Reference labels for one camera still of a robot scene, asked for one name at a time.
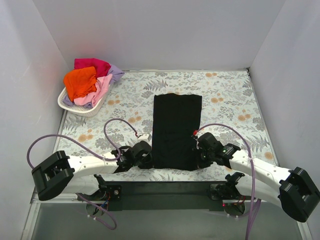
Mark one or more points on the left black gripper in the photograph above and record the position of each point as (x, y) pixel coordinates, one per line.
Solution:
(146, 160)

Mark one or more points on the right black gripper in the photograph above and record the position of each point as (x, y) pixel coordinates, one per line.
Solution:
(200, 156)

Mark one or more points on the black t shirt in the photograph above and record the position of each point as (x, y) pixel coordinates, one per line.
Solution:
(175, 118)

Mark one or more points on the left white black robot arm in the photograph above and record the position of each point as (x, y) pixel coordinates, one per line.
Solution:
(61, 173)

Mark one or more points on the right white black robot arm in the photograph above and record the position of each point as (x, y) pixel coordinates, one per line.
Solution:
(293, 190)

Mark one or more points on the floral patterned table mat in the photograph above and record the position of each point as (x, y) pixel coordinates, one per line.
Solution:
(230, 112)

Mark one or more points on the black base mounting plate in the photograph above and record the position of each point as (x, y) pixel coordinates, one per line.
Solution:
(164, 195)

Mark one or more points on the white plastic laundry basket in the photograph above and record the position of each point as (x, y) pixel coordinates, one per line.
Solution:
(79, 110)

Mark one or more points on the pink t shirt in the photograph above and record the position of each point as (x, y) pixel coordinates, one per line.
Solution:
(91, 99)

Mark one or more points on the lavender t shirt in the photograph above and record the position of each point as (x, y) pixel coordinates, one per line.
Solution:
(116, 74)

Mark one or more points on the magenta t shirt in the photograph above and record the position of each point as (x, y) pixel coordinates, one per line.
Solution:
(101, 67)

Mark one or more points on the orange t shirt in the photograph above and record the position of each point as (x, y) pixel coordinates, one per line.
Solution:
(80, 82)

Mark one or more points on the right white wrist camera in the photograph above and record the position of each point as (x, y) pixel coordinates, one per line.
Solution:
(195, 137)

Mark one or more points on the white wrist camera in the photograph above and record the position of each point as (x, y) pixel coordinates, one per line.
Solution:
(195, 137)
(146, 137)

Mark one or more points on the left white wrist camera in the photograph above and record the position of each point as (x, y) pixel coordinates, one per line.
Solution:
(146, 137)

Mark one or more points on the aluminium frame rail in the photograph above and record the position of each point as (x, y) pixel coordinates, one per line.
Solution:
(63, 198)

